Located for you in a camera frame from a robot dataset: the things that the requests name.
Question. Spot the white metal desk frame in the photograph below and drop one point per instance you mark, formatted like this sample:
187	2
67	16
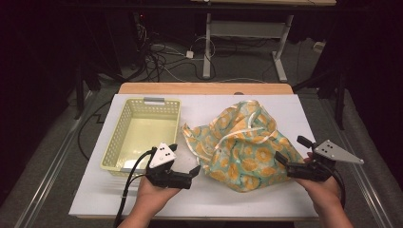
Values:
207	47

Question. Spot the metal floor rail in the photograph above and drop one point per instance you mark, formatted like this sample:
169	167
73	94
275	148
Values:
53	158
364	177

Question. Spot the person's right hand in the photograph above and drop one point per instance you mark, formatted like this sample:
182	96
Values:
324	193

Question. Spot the white table mat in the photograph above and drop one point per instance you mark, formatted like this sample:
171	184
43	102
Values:
206	202

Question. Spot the orange floral cloth bag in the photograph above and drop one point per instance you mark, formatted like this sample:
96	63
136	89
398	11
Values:
247	152

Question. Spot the black stand leg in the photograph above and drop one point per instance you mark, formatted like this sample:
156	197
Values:
79	95

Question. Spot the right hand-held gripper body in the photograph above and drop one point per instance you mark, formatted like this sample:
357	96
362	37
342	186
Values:
329	152

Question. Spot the person's left hand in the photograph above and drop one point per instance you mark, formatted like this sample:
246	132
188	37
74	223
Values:
150	196

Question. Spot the white power adapter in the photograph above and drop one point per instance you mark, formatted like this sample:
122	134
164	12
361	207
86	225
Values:
189	54

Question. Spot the pale yellow plastic basket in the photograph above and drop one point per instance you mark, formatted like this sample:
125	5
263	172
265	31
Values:
145	136

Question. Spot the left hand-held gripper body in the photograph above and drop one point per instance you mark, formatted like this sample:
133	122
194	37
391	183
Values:
163	158

